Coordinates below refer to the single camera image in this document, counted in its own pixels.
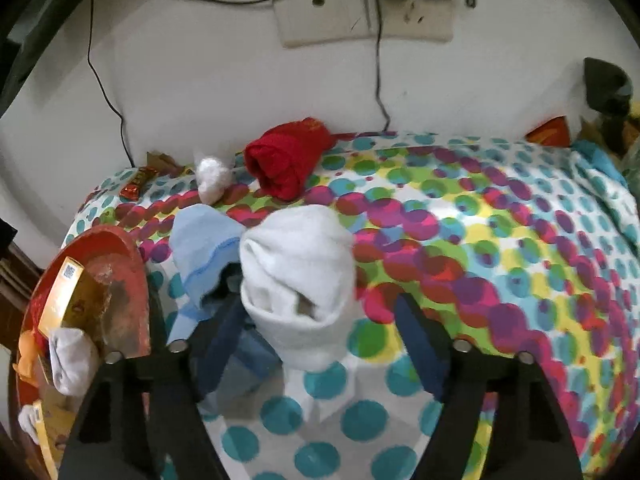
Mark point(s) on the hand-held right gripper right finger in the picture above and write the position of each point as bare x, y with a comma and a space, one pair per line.
420, 345

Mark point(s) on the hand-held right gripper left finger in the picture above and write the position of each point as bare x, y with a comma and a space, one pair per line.
220, 350

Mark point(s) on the light blue sock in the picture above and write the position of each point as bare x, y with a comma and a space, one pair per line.
200, 240

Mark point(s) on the large white sock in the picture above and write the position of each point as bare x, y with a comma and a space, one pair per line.
300, 270

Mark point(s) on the round red tray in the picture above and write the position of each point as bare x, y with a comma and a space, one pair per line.
120, 280

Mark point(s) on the grey-white sock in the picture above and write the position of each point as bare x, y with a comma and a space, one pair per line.
70, 360

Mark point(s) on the yellow box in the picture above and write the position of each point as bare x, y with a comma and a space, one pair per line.
60, 290

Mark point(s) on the polka dot tablecloth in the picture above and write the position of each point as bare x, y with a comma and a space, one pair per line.
500, 285

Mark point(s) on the small white sock ball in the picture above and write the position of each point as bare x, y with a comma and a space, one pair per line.
212, 177

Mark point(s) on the red candy wrapper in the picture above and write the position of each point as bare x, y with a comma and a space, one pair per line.
137, 184

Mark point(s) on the yellow printed packet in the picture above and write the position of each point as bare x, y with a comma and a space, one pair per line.
50, 440

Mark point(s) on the brown snack wrapper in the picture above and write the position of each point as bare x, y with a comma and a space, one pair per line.
162, 161

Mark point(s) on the rolled red sock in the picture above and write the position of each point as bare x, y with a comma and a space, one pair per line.
285, 160

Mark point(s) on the red orange packet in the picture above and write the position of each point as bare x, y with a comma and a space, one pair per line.
550, 132

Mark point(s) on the blue cloth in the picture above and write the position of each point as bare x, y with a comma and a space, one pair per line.
597, 157

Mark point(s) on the black object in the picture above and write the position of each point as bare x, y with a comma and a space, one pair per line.
605, 85

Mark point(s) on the black television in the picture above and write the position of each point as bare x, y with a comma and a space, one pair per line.
45, 15

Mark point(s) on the white wall socket plate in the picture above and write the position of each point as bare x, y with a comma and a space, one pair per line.
325, 20

